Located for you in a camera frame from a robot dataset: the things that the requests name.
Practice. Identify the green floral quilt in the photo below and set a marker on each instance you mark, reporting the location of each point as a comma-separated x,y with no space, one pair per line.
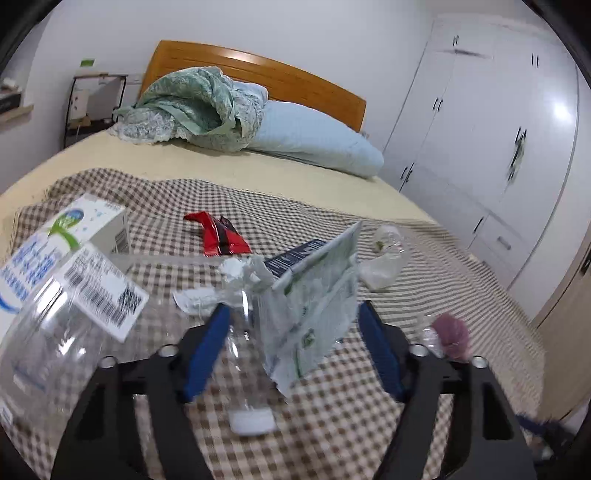
184,106

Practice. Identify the white torn paper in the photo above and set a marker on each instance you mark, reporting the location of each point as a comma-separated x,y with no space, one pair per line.
194,300

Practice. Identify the clear plastic container barcode label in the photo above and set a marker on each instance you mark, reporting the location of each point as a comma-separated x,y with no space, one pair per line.
92,286

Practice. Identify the white clock green display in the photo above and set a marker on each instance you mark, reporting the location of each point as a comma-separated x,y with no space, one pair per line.
87,63

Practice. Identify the brown checkered blanket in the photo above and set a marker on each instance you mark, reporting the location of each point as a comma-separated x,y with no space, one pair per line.
300,207

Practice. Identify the clear bottle white cap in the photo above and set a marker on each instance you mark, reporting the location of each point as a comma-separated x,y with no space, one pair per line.
251,421

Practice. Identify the cream mattress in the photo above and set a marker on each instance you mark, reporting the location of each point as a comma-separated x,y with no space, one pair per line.
138,159

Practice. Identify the beige door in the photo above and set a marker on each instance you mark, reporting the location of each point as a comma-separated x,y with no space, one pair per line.
570,332

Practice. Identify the black nightstand rack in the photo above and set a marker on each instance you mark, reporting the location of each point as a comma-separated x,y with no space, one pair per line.
92,124

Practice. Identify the purple cloth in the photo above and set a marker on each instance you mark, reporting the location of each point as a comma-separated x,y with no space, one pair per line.
452,334

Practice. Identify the white box green blue print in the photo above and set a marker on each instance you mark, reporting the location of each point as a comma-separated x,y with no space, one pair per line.
55,240

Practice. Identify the clear crumpled plastic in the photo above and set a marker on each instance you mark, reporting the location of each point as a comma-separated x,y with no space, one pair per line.
431,339

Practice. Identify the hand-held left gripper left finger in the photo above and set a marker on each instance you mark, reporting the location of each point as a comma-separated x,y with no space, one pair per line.
207,350

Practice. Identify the red black snack packet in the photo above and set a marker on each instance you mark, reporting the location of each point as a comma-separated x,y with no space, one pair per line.
221,237

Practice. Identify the wooden windowsill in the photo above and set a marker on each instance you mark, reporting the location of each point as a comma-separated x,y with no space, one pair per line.
16,113

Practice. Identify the small clear plastic bottle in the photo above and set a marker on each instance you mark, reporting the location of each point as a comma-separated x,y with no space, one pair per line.
388,240

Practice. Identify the light blue pillow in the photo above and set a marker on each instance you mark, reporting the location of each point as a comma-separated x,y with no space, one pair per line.
314,138

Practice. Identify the torn white green carton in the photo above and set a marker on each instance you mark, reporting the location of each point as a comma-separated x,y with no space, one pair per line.
314,314

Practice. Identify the white wardrobe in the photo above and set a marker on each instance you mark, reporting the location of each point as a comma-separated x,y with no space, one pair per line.
466,115

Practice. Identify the pile of boxes and bags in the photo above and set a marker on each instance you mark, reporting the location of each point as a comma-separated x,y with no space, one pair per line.
9,101

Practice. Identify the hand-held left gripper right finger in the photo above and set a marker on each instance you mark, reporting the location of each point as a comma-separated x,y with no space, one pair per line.
378,350

